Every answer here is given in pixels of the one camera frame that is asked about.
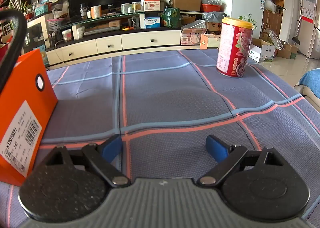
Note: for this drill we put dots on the green plastic bag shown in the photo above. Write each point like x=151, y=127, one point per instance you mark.
x=171, y=17

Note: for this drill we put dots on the white refrigerator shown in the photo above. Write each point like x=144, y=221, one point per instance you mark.
x=246, y=5

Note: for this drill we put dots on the orange and white medicine box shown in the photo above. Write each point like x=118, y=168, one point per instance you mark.
x=151, y=2

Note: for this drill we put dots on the blue and white box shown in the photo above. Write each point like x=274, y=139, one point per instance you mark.
x=152, y=22

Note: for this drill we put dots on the orange cardboard box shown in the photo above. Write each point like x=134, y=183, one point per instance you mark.
x=22, y=88

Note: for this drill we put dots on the teal plastic basket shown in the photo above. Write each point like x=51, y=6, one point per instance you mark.
x=41, y=10

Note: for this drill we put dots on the wall calendar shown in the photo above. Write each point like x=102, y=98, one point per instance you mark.
x=308, y=15

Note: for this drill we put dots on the beige paper bag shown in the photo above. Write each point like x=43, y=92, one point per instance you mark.
x=210, y=41

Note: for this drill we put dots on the plaid tablecloth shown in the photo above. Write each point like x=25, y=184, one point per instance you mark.
x=162, y=98

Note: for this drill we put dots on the red can with yellow lid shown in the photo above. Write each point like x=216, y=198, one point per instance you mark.
x=232, y=48

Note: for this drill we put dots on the pile of pink packets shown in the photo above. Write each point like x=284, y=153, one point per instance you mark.
x=190, y=37

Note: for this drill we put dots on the red basin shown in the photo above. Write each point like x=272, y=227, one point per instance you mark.
x=210, y=7

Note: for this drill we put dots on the sofa with blue cover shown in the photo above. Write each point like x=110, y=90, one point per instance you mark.
x=308, y=80

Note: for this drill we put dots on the white and orange canister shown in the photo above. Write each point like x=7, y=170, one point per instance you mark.
x=95, y=12

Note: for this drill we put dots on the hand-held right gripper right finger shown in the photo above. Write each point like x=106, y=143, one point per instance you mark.
x=216, y=148

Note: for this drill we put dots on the brown cardboard box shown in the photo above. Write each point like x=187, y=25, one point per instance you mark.
x=185, y=2

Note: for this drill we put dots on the white TV cabinet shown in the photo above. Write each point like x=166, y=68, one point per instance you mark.
x=110, y=44

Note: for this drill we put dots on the white glass-door cabinet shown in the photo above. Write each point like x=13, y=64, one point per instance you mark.
x=36, y=35

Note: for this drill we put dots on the pink plastic basket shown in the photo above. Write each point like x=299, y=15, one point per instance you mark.
x=55, y=23

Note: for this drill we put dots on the white printed cardboard box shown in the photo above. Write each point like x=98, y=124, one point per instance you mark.
x=261, y=52

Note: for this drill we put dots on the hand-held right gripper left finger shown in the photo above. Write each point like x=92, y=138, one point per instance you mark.
x=111, y=146

